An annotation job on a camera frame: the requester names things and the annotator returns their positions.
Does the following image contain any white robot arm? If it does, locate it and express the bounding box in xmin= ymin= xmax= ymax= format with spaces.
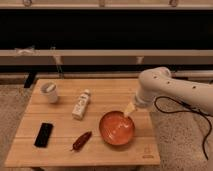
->
xmin=134 ymin=67 xmax=213 ymax=116

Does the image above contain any white bottle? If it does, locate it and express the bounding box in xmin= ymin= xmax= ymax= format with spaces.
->
xmin=72 ymin=89 xmax=90 ymax=120

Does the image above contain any wooden table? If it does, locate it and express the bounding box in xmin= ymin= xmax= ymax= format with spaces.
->
xmin=5 ymin=79 xmax=160 ymax=167

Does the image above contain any orange bowl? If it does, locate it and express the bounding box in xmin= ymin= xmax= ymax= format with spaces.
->
xmin=99 ymin=111 xmax=135 ymax=146

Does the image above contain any white cup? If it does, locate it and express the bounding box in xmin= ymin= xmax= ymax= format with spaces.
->
xmin=40 ymin=82 xmax=58 ymax=103

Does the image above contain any red chili pepper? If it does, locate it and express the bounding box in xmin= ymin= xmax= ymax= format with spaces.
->
xmin=72 ymin=131 xmax=92 ymax=151

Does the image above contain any black rectangular phone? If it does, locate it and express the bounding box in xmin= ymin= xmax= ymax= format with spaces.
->
xmin=34 ymin=123 xmax=53 ymax=147

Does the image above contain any black cable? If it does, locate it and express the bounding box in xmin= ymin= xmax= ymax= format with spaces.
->
xmin=153 ymin=96 xmax=213 ymax=161

